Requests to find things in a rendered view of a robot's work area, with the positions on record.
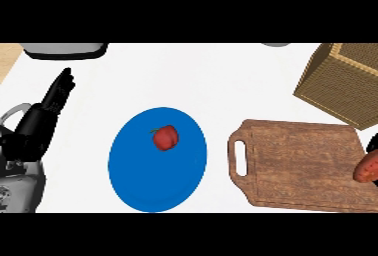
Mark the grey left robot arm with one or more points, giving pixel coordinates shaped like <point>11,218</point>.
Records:
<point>17,190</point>

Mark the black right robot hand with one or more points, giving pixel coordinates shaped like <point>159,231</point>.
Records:
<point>373,146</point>

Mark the grey and black appliance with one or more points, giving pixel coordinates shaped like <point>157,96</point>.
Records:
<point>64,50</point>

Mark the brown wooden cutting board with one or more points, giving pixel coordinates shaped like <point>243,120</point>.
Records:
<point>305,166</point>

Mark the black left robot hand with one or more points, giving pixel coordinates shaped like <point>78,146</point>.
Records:
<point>35,128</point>

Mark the small grey round object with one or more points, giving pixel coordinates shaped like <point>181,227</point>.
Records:
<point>277,44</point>

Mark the blue oval plate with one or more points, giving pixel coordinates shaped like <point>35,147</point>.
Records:
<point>157,160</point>

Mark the wicker basket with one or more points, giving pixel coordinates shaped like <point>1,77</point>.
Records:
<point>345,85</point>

